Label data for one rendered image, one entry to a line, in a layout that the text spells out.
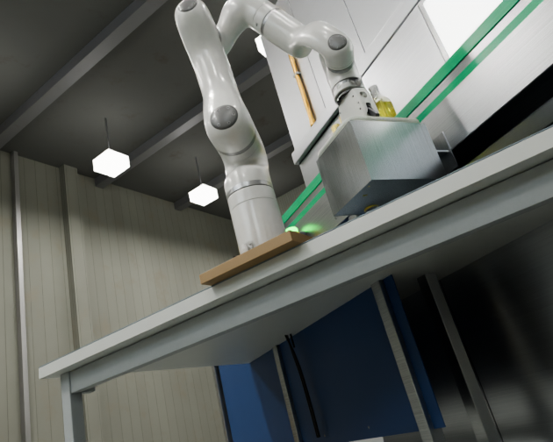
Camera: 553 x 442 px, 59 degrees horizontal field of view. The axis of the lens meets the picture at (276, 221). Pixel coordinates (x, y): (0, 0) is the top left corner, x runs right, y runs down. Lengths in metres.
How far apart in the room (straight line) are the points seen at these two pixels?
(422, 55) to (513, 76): 0.52
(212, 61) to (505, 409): 1.24
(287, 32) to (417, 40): 0.45
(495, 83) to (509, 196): 0.35
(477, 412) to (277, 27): 1.15
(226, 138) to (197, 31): 0.37
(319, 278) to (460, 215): 0.30
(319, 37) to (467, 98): 0.38
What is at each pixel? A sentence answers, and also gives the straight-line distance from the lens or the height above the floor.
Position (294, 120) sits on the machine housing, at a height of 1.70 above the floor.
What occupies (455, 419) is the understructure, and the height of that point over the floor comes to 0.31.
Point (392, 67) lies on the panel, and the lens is 1.74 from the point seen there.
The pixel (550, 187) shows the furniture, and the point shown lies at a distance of 0.91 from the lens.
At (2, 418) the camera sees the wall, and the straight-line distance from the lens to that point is 8.58.
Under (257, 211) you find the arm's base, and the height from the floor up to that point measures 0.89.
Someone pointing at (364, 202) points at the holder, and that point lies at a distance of 1.14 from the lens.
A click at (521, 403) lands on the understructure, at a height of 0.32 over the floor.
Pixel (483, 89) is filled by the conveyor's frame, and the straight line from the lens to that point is 1.21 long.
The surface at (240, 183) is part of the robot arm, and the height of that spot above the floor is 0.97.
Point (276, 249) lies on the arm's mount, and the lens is 0.99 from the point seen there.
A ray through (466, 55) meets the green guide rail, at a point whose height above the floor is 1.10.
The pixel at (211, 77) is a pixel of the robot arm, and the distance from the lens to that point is 1.37.
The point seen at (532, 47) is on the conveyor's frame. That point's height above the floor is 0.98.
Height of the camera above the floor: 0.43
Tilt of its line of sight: 22 degrees up
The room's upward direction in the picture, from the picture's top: 15 degrees counter-clockwise
